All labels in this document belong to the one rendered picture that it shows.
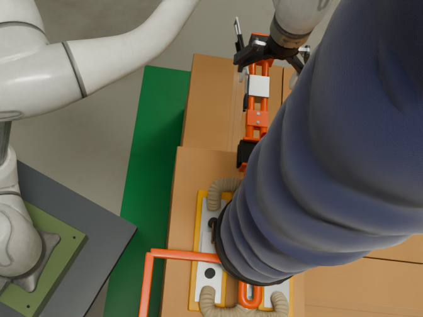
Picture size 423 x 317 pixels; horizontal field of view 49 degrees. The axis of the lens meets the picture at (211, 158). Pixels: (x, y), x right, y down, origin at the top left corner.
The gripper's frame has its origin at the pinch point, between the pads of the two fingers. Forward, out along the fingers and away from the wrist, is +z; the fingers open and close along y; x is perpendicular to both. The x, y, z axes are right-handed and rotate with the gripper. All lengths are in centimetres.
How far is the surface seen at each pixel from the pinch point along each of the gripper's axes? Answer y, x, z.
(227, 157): -5.2, -13.0, 27.1
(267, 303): 9, -55, 24
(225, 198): -5.3, -26.8, 24.8
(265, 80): 2.4, 6.8, 12.2
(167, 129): -26, 35, 121
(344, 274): 48, -39, 67
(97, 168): -58, 9, 122
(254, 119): -0.3, -6.2, 12.4
